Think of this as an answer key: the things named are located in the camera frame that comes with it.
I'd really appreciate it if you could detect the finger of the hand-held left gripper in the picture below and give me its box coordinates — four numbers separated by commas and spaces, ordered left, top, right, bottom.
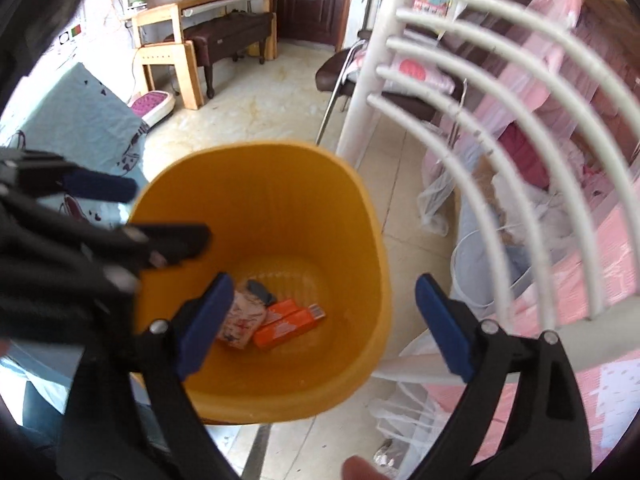
0, 147, 139, 205
80, 223, 212, 271

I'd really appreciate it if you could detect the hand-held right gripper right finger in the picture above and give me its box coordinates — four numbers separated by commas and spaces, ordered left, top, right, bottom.
400, 273, 593, 480

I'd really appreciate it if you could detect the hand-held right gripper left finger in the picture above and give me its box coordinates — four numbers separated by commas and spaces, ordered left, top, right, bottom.
56, 273, 241, 480

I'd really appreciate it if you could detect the yellow plastic bin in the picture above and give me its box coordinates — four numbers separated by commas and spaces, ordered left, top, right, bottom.
120, 141, 392, 426

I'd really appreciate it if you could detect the person's right hand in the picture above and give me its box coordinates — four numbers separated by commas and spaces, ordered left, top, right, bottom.
343, 455, 398, 480

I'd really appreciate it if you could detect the patterned pink packet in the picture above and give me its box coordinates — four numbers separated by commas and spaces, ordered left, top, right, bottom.
216, 290, 268, 348

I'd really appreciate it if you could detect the small dark wrapper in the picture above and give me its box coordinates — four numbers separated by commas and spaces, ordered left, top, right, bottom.
246, 280, 276, 307

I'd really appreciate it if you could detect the grey fabric hamper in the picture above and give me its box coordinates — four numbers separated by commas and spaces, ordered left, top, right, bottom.
450, 195, 536, 309

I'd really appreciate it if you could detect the orange carton box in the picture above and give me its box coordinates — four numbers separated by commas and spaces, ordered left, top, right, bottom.
262, 299, 302, 326
252, 304, 327, 351

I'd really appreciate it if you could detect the clear plastic bag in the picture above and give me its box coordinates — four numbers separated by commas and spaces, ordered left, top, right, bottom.
370, 335, 468, 480

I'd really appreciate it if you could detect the light blue printed tablecloth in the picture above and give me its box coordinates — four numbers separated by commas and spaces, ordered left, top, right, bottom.
0, 62, 151, 411

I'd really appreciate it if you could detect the pink and white scale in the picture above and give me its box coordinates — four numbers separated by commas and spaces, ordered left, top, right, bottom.
128, 91, 177, 133

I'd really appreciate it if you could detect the white mesh bag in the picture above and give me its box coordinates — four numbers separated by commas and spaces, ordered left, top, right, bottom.
417, 167, 462, 237

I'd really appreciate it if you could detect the wooden desk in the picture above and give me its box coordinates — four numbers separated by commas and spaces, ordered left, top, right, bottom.
131, 0, 282, 111

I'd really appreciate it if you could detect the dark red garment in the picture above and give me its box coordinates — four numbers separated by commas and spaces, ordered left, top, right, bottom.
500, 124, 551, 189

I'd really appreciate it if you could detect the dark brown bench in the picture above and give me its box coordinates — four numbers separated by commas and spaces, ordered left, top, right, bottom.
165, 10, 276, 100

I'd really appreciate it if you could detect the white slatted chair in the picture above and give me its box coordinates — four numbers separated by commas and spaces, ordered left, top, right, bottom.
335, 0, 640, 387

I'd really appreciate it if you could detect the pink cushion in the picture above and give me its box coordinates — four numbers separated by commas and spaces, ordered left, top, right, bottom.
350, 52, 456, 97

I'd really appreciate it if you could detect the dark brown door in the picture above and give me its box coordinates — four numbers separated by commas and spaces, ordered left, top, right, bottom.
274, 0, 357, 48

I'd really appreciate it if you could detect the brown metal-frame chair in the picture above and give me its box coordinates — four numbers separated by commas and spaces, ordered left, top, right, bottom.
315, 0, 538, 146

